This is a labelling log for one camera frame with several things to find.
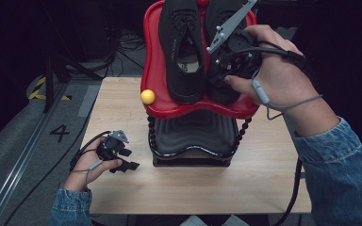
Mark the person's right hand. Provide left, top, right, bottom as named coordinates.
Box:
left=224, top=24, right=324, bottom=116

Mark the bundle of black floor cables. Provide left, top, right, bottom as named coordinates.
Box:
left=105, top=29, right=147, bottom=78

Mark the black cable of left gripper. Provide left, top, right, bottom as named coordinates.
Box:
left=3, top=130, right=111, bottom=226

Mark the grey cord of right gripper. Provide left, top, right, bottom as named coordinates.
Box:
left=252, top=67, right=324, bottom=121

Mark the metal floor rail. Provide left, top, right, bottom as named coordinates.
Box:
left=0, top=84, right=70, bottom=226

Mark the grey cord of gripper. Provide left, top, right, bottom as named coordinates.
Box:
left=252, top=67, right=324, bottom=121
left=70, top=159, right=105, bottom=186

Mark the grey floor tape patch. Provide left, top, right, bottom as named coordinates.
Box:
left=77, top=84, right=102, bottom=118

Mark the black lace-up shoe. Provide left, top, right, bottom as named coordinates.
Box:
left=205, top=0, right=258, bottom=105
left=158, top=0, right=206, bottom=105

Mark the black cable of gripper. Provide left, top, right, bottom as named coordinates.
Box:
left=225, top=46, right=315, bottom=226
left=3, top=130, right=111, bottom=226

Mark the black tripod stand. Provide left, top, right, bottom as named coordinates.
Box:
left=41, top=56, right=103, bottom=114

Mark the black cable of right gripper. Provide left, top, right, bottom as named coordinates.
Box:
left=225, top=46, right=315, bottom=226

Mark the yellow and black floor tape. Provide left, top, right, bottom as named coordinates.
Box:
left=27, top=76, right=73, bottom=102

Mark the red and black shoe rack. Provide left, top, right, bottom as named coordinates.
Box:
left=140, top=0, right=261, bottom=168

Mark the person's left hand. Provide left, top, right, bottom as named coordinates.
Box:
left=63, top=152, right=123, bottom=192

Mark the grey cord of left gripper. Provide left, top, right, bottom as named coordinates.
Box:
left=70, top=159, right=105, bottom=186

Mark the yellow ball knob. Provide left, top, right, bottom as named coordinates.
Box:
left=140, top=89, right=156, bottom=105

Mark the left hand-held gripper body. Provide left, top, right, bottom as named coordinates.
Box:
left=95, top=129, right=130, bottom=162

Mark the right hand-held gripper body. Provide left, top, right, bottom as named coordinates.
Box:
left=206, top=0, right=263, bottom=79

